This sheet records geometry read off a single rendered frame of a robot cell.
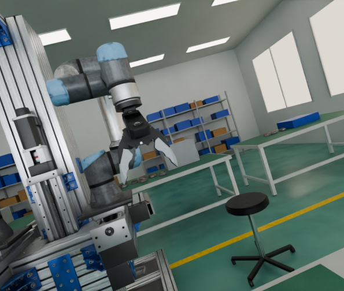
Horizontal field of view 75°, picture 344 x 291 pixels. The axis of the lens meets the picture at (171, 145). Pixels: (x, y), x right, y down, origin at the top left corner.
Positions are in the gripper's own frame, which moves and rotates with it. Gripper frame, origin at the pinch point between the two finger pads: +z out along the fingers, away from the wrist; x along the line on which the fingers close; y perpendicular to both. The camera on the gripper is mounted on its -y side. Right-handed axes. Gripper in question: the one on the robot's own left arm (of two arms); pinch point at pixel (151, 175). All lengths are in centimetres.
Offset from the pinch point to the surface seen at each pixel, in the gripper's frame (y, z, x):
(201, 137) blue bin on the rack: 575, 27, -205
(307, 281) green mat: -5, 40, -31
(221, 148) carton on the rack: 576, 77, -254
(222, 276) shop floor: 117, 115, -35
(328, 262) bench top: -2, 40, -40
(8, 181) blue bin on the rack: 589, -23, 318
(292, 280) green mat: -2.7, 40.2, -27.6
